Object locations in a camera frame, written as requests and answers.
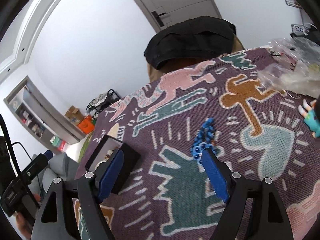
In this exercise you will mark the grey door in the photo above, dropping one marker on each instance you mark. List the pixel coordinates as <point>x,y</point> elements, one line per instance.
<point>164,13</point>

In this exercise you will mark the black haired boy figurine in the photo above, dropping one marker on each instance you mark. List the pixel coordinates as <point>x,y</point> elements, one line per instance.
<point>307,111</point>

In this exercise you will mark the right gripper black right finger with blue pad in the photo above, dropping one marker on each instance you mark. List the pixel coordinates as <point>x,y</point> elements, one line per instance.
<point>268,218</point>

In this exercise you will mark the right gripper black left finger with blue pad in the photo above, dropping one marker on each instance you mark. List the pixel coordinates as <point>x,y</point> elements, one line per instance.
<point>56,217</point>

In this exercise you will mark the black wire wall basket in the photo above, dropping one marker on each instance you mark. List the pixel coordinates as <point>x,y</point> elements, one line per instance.
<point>293,3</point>

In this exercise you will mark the grey sofa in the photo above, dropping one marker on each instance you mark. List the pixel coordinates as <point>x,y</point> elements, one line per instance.
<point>58,166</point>

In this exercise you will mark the clear plastic bag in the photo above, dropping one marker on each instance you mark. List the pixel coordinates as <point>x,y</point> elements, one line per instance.
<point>296,66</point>

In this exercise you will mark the cardboard box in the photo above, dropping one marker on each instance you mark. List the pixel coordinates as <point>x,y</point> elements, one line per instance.
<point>74,115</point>

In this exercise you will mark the orange paper bag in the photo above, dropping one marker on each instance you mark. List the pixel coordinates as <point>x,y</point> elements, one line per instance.
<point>86,125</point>

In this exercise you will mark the person's left hand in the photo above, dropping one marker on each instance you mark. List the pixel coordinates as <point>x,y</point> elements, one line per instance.
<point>23,223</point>

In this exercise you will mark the black open gift box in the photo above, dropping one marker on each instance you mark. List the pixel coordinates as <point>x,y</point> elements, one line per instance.
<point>112,161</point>

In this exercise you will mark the patterned purple woven blanket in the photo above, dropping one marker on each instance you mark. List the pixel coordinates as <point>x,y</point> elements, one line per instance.
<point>255,131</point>

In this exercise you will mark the black shoe rack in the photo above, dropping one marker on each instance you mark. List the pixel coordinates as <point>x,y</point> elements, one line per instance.
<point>101,102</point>

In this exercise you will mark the black jacket on chair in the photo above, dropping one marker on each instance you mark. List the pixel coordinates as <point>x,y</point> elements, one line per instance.
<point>203,37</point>

